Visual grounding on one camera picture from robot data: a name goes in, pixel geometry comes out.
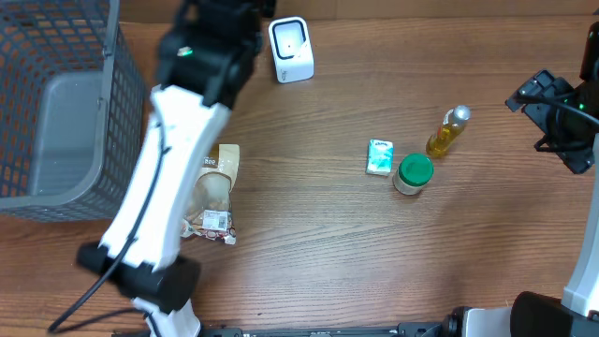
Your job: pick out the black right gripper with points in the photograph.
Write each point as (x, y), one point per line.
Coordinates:
(541, 96)

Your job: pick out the yellow liquid bottle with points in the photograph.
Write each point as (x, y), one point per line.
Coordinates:
(451, 127)

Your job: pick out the green lidded jar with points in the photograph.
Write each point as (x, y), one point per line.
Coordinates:
(413, 173)

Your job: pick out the teal Kleenex tissue pack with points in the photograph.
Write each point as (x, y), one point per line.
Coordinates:
(380, 157)

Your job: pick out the brown snack packet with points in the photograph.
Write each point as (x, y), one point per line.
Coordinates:
(209, 213)

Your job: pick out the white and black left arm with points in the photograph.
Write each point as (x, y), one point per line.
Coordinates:
(204, 60)

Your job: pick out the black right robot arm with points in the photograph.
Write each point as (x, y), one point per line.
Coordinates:
(574, 312)

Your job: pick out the white barcode scanner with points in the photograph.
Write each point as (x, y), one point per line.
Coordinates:
(291, 49)

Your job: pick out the dark grey mesh basket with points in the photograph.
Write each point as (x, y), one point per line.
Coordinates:
(71, 110)

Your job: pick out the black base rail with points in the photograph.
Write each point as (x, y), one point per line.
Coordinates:
(461, 322)

